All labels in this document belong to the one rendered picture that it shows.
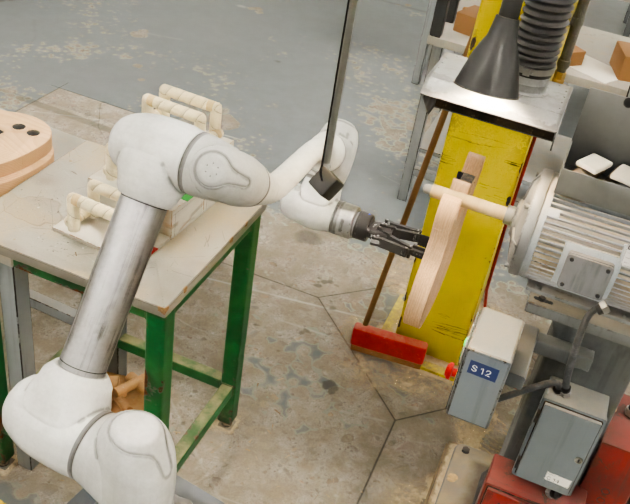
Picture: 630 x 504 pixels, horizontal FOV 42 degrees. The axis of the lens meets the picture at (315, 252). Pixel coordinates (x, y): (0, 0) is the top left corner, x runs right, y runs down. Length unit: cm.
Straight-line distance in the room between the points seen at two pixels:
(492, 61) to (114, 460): 106
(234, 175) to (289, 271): 215
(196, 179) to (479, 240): 164
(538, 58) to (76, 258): 120
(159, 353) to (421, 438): 128
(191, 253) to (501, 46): 97
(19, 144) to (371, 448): 156
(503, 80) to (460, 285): 157
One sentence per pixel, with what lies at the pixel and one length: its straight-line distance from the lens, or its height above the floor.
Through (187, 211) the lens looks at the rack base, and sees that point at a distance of 225.
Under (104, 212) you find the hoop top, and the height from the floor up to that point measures 104.
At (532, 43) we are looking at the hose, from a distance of 185.
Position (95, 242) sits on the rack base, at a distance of 220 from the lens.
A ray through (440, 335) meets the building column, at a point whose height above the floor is 14.
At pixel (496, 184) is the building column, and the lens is 293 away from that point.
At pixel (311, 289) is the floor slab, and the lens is 363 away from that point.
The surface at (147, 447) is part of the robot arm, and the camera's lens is 166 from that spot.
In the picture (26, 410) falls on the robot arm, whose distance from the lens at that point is 180.
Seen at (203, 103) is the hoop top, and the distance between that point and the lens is 233.
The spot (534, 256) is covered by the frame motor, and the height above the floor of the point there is 124.
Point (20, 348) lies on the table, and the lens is 251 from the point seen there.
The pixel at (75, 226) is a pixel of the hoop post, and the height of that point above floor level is 96.
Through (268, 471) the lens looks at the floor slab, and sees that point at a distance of 289.
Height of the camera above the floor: 222
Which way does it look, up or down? 35 degrees down
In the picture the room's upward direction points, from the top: 10 degrees clockwise
